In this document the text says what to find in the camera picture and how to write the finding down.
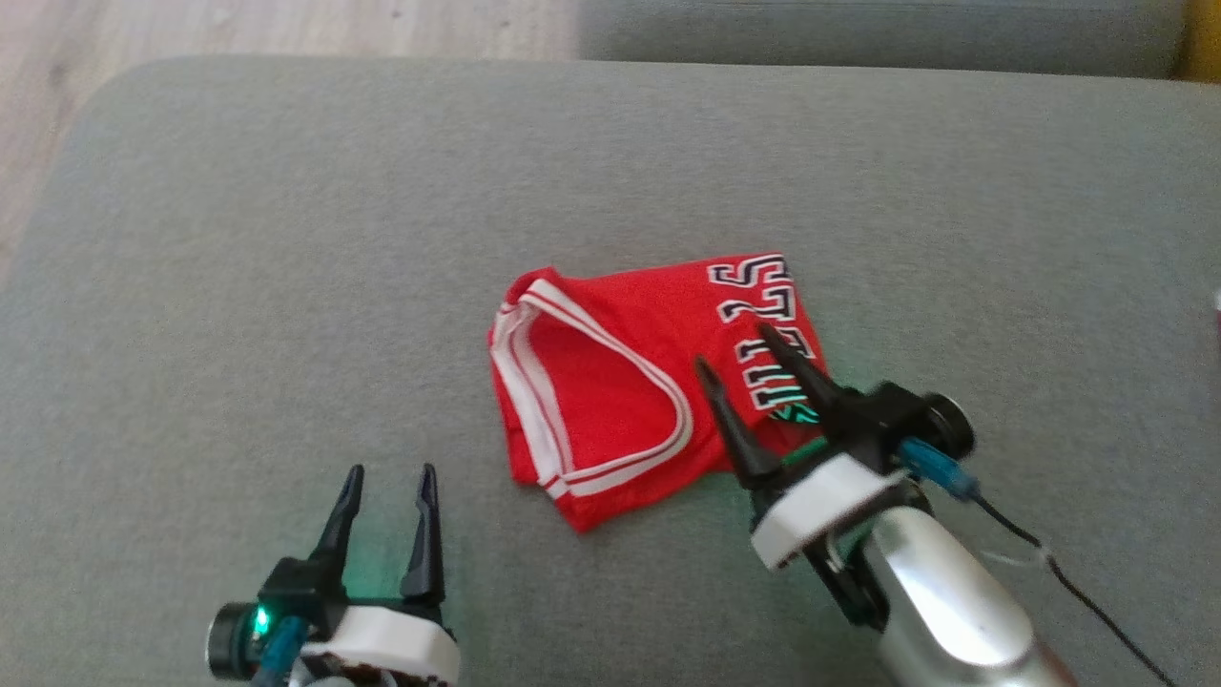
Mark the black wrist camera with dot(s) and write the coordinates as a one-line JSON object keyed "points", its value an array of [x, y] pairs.
{"points": [[286, 592], [887, 415]]}

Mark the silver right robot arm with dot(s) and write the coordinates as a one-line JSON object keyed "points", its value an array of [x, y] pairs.
{"points": [[944, 601]]}

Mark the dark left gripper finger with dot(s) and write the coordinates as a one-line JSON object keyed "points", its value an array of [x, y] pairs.
{"points": [[426, 544], [341, 525]]}

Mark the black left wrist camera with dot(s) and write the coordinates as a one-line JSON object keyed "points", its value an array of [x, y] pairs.
{"points": [[286, 592]]}

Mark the yellow object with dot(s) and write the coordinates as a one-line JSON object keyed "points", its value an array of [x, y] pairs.
{"points": [[1204, 38]]}

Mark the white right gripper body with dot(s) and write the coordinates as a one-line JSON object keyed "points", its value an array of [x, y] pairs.
{"points": [[811, 506]]}

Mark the grey fabric sofa cushion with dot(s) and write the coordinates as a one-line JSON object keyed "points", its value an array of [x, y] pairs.
{"points": [[858, 33]]}

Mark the red and white basketball jersey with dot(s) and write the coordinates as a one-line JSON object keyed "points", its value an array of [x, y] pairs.
{"points": [[610, 401]]}

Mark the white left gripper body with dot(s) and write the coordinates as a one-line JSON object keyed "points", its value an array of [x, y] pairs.
{"points": [[391, 644]]}

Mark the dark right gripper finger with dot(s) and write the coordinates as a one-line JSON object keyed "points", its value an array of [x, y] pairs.
{"points": [[739, 429], [801, 377]]}

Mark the grey fabric sofa seat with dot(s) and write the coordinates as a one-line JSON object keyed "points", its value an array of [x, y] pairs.
{"points": [[286, 286]]}

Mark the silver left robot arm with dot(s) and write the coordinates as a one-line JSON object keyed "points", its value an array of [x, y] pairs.
{"points": [[343, 680]]}

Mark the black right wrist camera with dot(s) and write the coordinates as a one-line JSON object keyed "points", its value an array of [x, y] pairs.
{"points": [[887, 415]]}

